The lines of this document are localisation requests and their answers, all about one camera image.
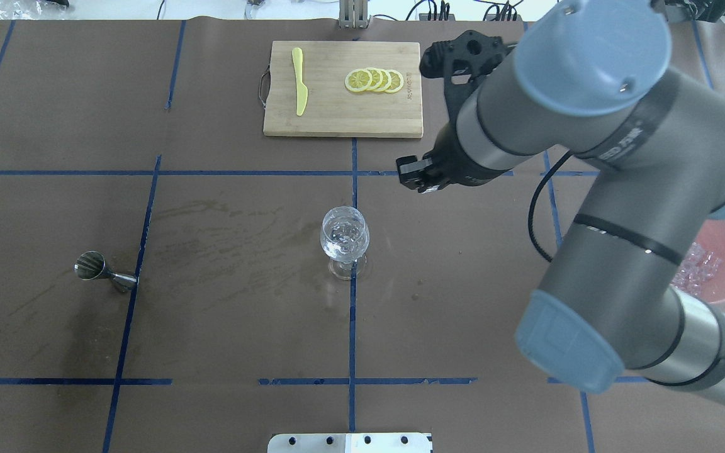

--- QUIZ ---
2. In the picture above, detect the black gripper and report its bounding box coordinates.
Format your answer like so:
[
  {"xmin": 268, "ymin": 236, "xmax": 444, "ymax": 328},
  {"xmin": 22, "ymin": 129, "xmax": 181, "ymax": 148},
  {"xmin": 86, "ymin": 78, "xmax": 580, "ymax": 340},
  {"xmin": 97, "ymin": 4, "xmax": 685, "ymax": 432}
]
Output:
[{"xmin": 395, "ymin": 123, "xmax": 502, "ymax": 193}]

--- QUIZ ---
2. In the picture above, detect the steel double jigger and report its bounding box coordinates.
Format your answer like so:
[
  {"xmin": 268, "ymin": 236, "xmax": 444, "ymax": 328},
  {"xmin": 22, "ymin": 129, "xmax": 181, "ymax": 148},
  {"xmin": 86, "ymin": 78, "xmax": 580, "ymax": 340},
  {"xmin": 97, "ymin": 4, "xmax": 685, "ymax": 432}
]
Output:
[{"xmin": 73, "ymin": 250, "xmax": 138, "ymax": 293}]

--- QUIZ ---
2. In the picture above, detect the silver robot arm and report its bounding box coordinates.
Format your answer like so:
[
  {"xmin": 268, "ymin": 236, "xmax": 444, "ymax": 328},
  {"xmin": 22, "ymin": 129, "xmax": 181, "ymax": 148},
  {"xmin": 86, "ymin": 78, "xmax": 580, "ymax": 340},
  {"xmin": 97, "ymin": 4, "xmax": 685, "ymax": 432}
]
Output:
[{"xmin": 396, "ymin": 1, "xmax": 725, "ymax": 405}]

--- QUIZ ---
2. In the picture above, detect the clear wine glass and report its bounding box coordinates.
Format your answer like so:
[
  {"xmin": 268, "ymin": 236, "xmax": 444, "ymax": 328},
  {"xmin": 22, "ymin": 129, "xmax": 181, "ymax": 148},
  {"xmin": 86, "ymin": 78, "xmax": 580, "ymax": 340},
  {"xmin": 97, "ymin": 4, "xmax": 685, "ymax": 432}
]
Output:
[{"xmin": 320, "ymin": 206, "xmax": 370, "ymax": 281}]

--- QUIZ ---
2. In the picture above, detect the heap of ice cubes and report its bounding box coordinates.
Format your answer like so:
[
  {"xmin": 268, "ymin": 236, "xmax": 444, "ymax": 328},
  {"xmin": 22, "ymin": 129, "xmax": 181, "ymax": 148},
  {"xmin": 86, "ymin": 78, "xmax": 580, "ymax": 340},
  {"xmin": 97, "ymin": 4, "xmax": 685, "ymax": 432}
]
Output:
[{"xmin": 670, "ymin": 242, "xmax": 723, "ymax": 296}]

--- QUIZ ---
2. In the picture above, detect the lemon slice farthest from knife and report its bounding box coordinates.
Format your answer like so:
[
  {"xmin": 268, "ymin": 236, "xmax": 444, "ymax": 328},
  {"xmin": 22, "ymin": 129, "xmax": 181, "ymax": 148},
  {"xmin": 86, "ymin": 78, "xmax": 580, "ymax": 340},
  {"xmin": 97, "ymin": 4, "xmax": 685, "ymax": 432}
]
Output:
[{"xmin": 385, "ymin": 69, "xmax": 405, "ymax": 94}]

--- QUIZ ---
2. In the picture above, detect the bamboo cutting board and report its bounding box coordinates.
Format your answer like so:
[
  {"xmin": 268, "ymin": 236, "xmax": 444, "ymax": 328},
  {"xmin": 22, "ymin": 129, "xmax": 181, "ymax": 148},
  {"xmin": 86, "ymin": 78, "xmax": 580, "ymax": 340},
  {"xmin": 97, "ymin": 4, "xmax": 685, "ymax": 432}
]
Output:
[{"xmin": 264, "ymin": 40, "xmax": 425, "ymax": 140}]

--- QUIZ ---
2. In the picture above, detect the lemon slice nearest knife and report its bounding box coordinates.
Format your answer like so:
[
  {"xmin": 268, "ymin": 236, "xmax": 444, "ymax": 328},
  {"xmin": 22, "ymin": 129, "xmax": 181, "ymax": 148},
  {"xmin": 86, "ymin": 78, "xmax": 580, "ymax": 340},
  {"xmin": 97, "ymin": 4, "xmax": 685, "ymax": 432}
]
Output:
[{"xmin": 344, "ymin": 69, "xmax": 374, "ymax": 94}]

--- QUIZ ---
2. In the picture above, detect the yellow plastic knife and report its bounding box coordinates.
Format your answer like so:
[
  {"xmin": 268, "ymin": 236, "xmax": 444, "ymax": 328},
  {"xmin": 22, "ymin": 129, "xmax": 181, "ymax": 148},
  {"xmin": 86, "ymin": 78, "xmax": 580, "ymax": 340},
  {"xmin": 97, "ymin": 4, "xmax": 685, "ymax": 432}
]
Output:
[{"xmin": 291, "ymin": 47, "xmax": 310, "ymax": 116}]

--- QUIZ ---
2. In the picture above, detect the clear plastic bag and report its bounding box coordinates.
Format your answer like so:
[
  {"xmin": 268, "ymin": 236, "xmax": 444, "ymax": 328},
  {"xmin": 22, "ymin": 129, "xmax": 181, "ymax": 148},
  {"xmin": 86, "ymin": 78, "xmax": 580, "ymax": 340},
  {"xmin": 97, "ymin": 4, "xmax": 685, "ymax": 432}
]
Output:
[{"xmin": 0, "ymin": 1, "xmax": 68, "ymax": 20}]

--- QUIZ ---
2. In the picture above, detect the aluminium frame post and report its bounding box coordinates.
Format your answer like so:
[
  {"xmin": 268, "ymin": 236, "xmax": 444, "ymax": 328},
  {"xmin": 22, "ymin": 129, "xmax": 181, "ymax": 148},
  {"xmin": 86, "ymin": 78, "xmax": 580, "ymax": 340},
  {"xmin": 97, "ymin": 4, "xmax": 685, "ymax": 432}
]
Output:
[{"xmin": 339, "ymin": 0, "xmax": 371, "ymax": 30}]

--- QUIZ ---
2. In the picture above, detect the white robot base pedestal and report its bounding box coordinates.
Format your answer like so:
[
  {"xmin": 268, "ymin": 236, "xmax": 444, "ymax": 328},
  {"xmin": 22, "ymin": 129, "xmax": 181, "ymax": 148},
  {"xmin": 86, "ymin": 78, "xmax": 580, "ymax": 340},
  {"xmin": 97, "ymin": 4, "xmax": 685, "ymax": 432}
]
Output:
[{"xmin": 267, "ymin": 432, "xmax": 434, "ymax": 452}]

